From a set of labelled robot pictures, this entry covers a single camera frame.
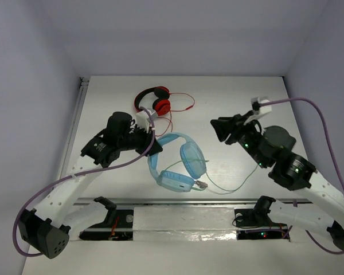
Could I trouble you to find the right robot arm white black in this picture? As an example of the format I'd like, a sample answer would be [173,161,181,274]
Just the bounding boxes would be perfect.
[210,112,344,254]

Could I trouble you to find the aluminium rail front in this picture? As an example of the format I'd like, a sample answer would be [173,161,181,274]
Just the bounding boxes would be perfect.
[74,198,311,205]

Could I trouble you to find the aluminium rail left side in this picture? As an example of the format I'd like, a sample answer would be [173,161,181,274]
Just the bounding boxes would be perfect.
[55,77,90,180]

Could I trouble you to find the red black headphones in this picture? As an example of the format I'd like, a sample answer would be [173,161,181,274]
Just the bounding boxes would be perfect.
[134,86,171,116]

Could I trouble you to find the green headphone cable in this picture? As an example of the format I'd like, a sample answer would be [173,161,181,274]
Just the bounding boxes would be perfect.
[163,159,260,195]

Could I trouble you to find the light blue headphones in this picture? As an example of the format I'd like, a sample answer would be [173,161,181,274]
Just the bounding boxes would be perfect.
[147,132,208,193]

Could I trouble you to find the aluminium rail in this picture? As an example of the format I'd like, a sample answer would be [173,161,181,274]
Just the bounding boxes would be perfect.
[55,77,90,180]
[74,198,311,205]

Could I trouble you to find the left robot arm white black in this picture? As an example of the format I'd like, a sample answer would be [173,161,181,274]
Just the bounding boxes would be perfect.
[12,108,162,259]

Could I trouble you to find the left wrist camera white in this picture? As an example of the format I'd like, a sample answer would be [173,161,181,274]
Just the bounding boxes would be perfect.
[136,109,158,133]

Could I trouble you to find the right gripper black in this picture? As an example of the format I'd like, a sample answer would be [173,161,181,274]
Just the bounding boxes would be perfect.
[209,109,266,167]

